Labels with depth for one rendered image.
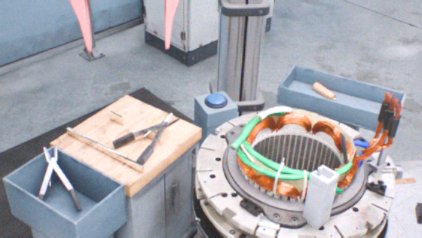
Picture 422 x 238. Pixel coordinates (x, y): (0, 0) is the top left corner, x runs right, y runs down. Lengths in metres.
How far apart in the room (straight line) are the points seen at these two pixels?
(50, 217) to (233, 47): 0.60
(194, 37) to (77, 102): 0.79
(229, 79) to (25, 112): 1.86
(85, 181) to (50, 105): 2.08
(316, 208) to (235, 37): 0.58
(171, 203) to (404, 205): 0.58
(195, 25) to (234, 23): 1.98
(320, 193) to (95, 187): 0.40
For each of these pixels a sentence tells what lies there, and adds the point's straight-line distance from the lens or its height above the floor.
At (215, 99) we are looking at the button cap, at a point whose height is 1.04.
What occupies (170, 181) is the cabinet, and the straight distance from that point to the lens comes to 0.99.
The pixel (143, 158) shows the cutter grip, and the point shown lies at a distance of 0.90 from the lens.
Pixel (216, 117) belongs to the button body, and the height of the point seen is 1.02.
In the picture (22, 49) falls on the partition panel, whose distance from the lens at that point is 3.19.
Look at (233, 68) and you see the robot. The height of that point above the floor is 1.02.
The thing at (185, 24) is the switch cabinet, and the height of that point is 0.28.
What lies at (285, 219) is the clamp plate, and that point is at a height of 1.10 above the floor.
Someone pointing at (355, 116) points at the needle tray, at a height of 1.04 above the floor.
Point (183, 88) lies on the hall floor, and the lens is 3.09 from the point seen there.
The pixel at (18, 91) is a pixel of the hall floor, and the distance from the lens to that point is 3.19.
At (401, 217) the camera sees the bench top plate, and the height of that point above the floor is 0.78.
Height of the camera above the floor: 1.66
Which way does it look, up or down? 36 degrees down
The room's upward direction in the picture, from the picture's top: 2 degrees clockwise
